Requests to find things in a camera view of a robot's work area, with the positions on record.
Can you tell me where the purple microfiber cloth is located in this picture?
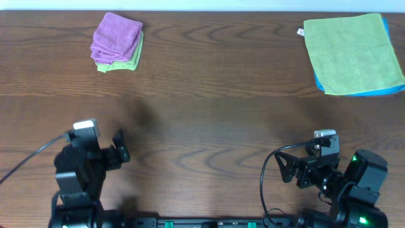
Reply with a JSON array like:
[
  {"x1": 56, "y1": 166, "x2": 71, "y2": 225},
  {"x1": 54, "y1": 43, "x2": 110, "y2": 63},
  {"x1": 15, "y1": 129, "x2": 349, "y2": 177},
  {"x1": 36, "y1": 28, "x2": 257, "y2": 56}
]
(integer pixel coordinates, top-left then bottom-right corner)
[{"x1": 90, "y1": 12, "x2": 143, "y2": 56}]

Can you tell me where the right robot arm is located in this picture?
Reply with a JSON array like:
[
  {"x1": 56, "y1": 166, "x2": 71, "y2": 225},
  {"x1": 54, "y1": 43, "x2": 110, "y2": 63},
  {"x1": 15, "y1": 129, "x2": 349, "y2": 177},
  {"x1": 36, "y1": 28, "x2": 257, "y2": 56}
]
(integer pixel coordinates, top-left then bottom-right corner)
[{"x1": 275, "y1": 149, "x2": 389, "y2": 228}]

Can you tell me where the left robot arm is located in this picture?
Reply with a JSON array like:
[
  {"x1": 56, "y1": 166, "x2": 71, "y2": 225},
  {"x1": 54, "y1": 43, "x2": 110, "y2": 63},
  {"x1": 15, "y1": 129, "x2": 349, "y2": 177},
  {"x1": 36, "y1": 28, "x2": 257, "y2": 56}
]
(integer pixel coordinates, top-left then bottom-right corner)
[{"x1": 48, "y1": 127, "x2": 130, "y2": 228}]

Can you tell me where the folded green cloth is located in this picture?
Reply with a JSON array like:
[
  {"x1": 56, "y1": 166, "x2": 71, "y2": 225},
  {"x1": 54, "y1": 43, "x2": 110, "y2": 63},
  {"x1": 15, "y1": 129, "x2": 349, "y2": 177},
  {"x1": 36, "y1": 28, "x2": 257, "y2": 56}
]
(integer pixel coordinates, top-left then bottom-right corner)
[{"x1": 96, "y1": 32, "x2": 144, "y2": 73}]

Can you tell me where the folded purple cloth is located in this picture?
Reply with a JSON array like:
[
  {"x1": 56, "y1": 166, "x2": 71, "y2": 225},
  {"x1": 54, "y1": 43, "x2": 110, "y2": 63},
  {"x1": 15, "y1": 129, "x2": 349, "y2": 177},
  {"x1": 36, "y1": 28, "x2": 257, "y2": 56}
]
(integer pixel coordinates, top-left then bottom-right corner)
[{"x1": 90, "y1": 51, "x2": 136, "y2": 65}]

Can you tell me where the flat green cloth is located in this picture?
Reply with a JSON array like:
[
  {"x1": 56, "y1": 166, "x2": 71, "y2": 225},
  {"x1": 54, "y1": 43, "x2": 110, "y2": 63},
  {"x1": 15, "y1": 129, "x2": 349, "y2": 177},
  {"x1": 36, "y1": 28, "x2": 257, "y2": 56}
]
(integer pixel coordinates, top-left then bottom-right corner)
[{"x1": 300, "y1": 13, "x2": 404, "y2": 96}]

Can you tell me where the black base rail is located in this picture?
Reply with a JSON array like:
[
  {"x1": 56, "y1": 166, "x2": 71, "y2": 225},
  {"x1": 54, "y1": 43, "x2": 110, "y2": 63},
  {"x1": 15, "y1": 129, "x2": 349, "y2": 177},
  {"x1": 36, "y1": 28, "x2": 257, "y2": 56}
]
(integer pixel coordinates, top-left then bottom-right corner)
[{"x1": 126, "y1": 216, "x2": 296, "y2": 228}]

